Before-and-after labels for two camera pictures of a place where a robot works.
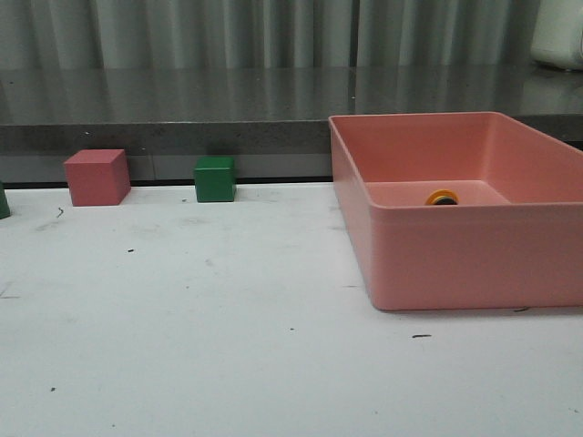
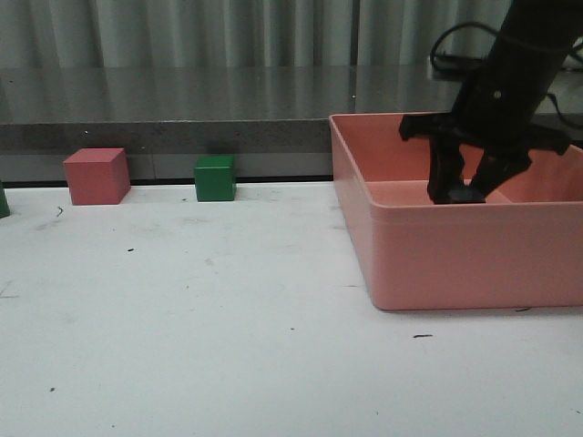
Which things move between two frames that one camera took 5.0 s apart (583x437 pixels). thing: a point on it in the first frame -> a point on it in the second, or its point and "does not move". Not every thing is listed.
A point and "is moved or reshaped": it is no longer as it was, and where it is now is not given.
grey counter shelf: (273, 120) does not move
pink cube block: (98, 177) does not move
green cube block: (215, 179) does not move
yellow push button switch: (442, 197) is moved or reshaped
